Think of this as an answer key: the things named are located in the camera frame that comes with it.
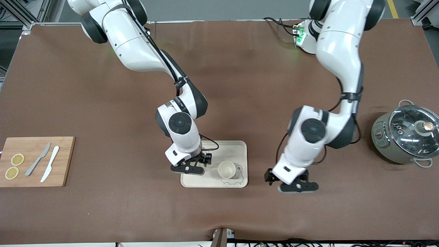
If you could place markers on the grey-green electric cooking pot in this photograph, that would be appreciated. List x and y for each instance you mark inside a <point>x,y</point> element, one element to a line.
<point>380,144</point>

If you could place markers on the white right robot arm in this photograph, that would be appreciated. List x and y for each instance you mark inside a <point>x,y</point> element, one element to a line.
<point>137,44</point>

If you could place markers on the white IKEA cup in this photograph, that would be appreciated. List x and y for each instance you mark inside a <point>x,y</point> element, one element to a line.
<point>226,169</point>

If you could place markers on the aluminium frame corner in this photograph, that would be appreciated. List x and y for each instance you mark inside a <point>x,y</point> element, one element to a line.
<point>416,20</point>
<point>27,26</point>

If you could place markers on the white plastic knife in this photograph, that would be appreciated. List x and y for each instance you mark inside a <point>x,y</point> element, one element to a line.
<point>49,164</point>

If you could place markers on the brown table cover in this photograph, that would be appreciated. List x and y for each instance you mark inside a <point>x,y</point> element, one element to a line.
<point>68,85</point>

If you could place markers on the grey plastic knife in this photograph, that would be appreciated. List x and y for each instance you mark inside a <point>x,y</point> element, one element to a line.
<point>37,159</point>

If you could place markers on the yellow lemon slice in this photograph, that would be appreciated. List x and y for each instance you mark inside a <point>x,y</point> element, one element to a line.
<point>17,159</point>
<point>12,173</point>

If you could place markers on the wooden cutting board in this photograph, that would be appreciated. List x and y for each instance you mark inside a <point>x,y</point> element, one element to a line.
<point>65,164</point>

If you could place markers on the brown camera mount post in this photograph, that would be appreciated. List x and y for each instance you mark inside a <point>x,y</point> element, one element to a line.
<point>219,240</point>

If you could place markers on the glass pot lid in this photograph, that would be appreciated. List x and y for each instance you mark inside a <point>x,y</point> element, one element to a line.
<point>404,137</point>

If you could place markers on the beige bear print tray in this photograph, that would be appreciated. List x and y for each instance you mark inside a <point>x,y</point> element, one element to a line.
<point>236,151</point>

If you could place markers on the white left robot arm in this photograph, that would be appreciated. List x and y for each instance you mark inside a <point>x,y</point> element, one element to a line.
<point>343,51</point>

